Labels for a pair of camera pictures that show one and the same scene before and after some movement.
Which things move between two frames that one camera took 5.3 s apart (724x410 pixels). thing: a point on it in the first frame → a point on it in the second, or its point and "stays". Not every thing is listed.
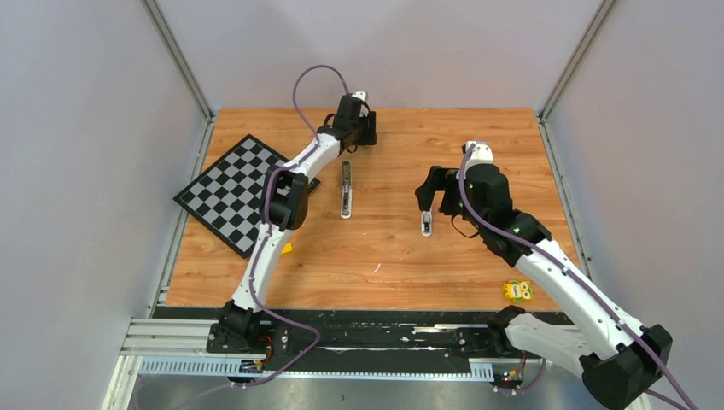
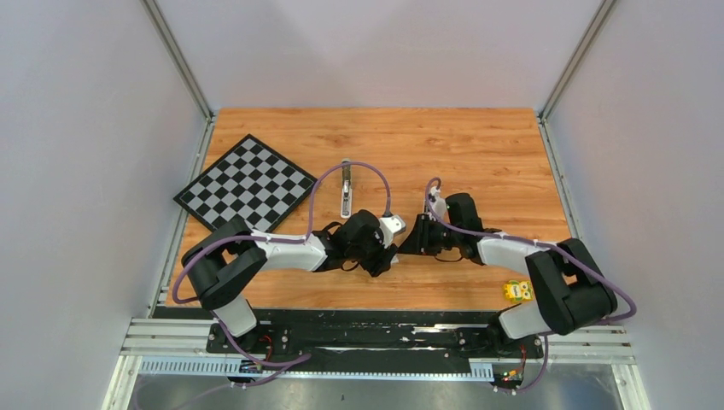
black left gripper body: [359, 130] → [363, 254]
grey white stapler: [346, 207] stays
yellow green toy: [518, 290] stays
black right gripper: [436, 181] → [419, 241]
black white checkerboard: [226, 196] stays
